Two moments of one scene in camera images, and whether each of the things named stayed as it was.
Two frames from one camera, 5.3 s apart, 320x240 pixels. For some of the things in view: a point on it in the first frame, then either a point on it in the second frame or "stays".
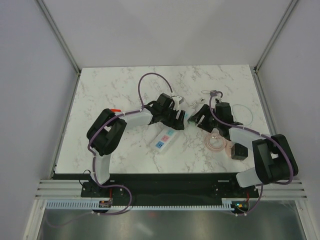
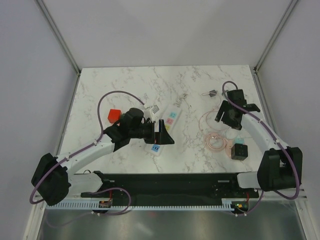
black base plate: x=161 y=188 stays
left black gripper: x=177 y=124 → x=161 y=137
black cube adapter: x=239 y=152 stays
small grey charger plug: x=213 y=93 stays
